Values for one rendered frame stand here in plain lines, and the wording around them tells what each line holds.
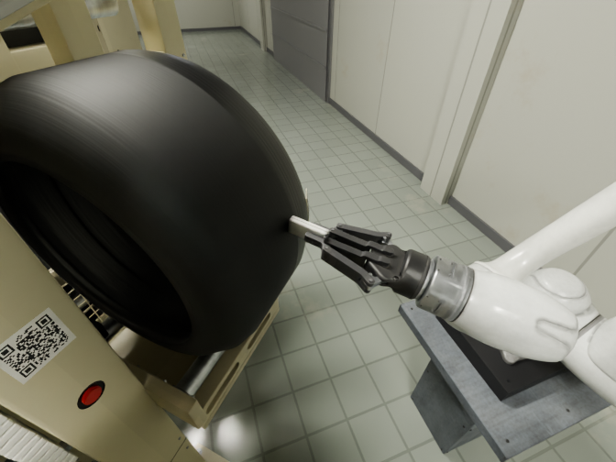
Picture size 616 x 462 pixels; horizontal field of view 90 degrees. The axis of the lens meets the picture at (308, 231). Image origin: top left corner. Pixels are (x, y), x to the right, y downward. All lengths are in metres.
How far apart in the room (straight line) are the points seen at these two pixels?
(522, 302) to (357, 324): 1.46
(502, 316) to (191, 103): 0.53
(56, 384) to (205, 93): 0.48
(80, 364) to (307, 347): 1.34
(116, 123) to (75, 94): 0.07
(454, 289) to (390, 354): 1.38
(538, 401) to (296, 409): 0.99
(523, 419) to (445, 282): 0.72
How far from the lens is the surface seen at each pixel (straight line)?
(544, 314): 0.53
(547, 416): 1.20
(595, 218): 0.69
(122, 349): 1.03
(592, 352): 1.02
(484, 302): 0.50
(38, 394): 0.61
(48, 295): 0.53
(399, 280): 0.49
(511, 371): 1.14
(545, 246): 0.70
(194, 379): 0.78
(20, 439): 0.66
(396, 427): 1.72
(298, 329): 1.87
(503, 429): 1.12
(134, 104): 0.48
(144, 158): 0.43
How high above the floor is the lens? 1.60
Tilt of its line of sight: 41 degrees down
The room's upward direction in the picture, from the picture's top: straight up
